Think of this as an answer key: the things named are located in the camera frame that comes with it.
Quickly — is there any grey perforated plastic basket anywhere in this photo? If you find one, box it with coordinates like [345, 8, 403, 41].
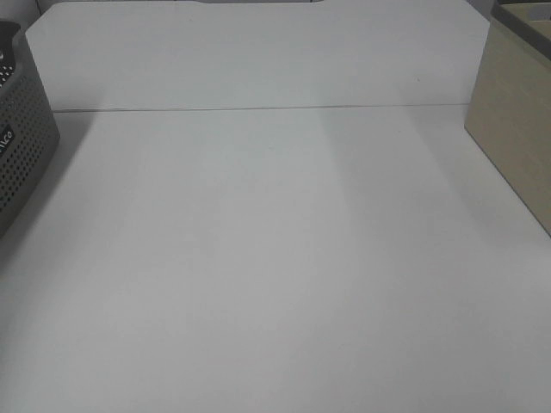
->
[1, 19, 59, 234]

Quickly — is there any beige storage box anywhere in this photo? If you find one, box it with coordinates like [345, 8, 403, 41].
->
[465, 1, 550, 231]

